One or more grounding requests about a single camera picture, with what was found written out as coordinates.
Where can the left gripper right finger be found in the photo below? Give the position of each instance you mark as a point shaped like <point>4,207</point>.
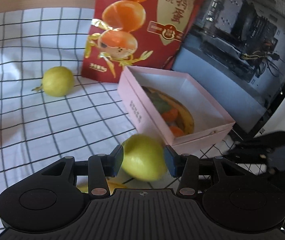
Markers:
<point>197,174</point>

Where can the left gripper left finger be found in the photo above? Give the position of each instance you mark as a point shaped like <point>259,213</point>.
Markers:
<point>97,168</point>

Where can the ripe banana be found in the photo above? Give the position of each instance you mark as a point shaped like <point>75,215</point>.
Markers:
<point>108,186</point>

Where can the long spotted banana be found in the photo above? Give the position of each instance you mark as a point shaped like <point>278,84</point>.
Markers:
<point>184,120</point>

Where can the large orange with leaf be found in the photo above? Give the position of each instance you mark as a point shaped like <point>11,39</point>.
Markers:
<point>168,113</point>

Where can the yellow-green pear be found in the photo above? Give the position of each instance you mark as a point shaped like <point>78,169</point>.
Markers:
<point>56,82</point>

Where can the pink open gift box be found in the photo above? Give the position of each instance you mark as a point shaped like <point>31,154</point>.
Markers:
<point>212,121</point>

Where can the white grid tablecloth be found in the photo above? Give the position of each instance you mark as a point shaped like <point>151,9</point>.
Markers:
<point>37,129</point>

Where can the glass-panel computer case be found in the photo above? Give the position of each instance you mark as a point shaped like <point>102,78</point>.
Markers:
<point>236,51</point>

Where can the red printed gift bag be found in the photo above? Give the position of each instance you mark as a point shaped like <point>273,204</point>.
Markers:
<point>144,33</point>

